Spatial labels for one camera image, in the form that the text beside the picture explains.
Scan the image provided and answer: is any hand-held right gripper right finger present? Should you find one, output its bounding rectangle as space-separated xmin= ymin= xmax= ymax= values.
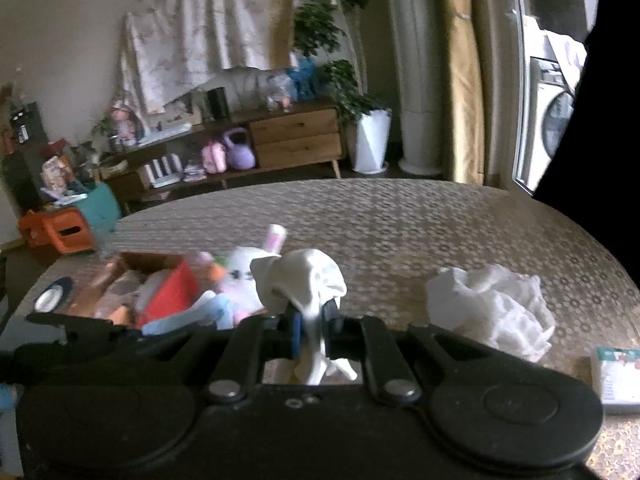
xmin=320 ymin=302 xmax=483 ymax=406

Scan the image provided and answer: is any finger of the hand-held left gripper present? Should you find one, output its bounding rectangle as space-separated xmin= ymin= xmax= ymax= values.
xmin=25 ymin=311 xmax=143 ymax=346

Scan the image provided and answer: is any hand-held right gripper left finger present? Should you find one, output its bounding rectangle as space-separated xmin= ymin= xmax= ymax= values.
xmin=150 ymin=311 xmax=306 ymax=403

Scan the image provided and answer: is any white cloth bag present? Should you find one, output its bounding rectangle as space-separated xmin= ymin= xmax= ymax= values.
xmin=249 ymin=248 xmax=359 ymax=387

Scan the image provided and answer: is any clear plastic bag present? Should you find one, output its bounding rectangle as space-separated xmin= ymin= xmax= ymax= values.
xmin=94 ymin=269 xmax=173 ymax=318

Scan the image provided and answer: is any pink white bunny plush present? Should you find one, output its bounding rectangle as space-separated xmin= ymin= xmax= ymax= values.
xmin=197 ymin=224 xmax=290 ymax=322

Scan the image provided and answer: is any blue face mask packet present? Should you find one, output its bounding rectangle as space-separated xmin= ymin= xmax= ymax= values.
xmin=141 ymin=294 xmax=235 ymax=337

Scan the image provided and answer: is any red tin box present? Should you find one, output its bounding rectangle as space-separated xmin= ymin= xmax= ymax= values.
xmin=64 ymin=251 xmax=202 ymax=330

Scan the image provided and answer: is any white mesh bag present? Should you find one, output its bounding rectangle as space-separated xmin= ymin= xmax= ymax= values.
xmin=424 ymin=263 xmax=557 ymax=364

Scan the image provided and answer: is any white round dish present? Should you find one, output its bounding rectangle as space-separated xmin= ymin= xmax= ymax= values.
xmin=35 ymin=287 xmax=66 ymax=312

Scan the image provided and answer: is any orange teal tissue box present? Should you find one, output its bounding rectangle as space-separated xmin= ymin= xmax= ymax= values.
xmin=19 ymin=181 xmax=122 ymax=257

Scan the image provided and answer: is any purple kettlebell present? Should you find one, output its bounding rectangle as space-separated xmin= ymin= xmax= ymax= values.
xmin=222 ymin=127 xmax=257 ymax=171

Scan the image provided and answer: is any pink toy suitcase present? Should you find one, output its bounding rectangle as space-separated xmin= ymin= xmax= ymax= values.
xmin=201 ymin=141 xmax=227 ymax=175

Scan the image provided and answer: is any wooden sideboard cabinet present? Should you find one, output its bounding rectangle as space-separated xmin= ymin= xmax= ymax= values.
xmin=97 ymin=97 xmax=346 ymax=201

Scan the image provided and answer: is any doll figurine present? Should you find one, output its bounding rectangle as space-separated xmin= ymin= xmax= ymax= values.
xmin=110 ymin=99 xmax=140 ymax=147

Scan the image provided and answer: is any black cylinder speaker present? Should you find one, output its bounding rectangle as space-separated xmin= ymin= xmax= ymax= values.
xmin=207 ymin=87 xmax=231 ymax=121

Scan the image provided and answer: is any blue toy figure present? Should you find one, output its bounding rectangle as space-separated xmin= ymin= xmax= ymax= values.
xmin=291 ymin=56 xmax=322 ymax=100

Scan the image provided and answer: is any green plant in white planter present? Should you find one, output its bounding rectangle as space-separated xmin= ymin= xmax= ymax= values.
xmin=290 ymin=0 xmax=393 ymax=175

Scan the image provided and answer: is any white standing air conditioner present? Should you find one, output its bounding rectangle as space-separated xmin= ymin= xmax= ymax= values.
xmin=380 ymin=0 xmax=448 ymax=177

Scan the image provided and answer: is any white tissue packet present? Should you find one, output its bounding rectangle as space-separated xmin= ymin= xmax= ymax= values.
xmin=590 ymin=346 xmax=640 ymax=407

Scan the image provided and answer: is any yellow curtain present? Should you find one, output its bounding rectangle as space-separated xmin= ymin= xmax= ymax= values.
xmin=440 ymin=0 xmax=488 ymax=186

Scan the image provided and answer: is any white washing machine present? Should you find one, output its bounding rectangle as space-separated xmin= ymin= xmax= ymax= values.
xmin=517 ymin=55 xmax=581 ymax=193

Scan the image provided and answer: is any floral patterned cloth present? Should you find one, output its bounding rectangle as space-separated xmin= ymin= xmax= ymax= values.
xmin=120 ymin=0 xmax=301 ymax=116

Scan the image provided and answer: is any black cloth covered chair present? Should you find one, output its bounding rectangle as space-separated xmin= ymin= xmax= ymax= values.
xmin=532 ymin=0 xmax=640 ymax=281

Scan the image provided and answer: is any white hanging garment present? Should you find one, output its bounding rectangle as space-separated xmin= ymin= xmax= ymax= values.
xmin=546 ymin=31 xmax=590 ymax=82

